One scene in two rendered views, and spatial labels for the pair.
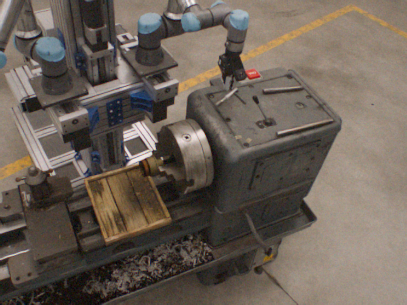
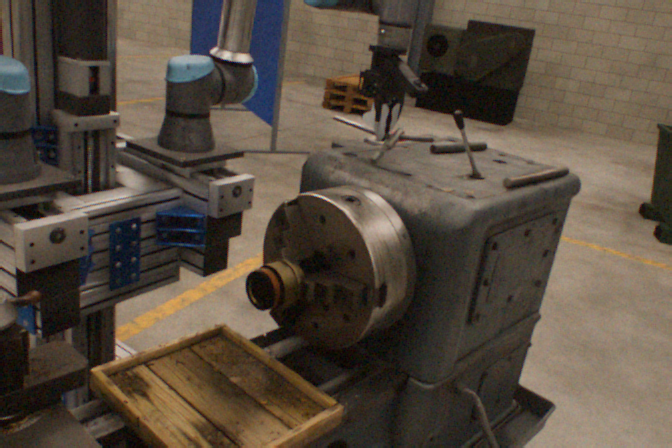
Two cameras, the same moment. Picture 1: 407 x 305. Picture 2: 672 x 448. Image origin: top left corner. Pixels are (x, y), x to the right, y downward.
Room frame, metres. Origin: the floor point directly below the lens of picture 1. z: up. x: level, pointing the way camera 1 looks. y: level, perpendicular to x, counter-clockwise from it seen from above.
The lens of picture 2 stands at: (0.13, 0.44, 1.59)
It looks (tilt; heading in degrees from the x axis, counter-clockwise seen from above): 21 degrees down; 340
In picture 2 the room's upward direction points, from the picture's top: 8 degrees clockwise
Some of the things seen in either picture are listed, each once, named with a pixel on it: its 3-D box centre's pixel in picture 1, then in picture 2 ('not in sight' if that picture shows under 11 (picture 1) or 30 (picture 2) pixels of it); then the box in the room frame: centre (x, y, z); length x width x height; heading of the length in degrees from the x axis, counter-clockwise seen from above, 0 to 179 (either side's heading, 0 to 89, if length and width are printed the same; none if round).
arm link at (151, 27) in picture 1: (150, 29); (191, 82); (1.78, 0.30, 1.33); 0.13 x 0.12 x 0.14; 126
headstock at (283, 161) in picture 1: (257, 134); (433, 235); (1.41, -0.28, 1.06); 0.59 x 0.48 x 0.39; 120
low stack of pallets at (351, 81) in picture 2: not in sight; (364, 94); (8.98, -2.90, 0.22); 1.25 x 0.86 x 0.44; 139
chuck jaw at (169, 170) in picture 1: (175, 175); (339, 290); (1.07, 0.08, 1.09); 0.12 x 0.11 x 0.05; 30
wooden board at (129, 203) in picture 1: (126, 200); (216, 396); (1.05, 0.29, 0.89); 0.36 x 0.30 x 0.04; 30
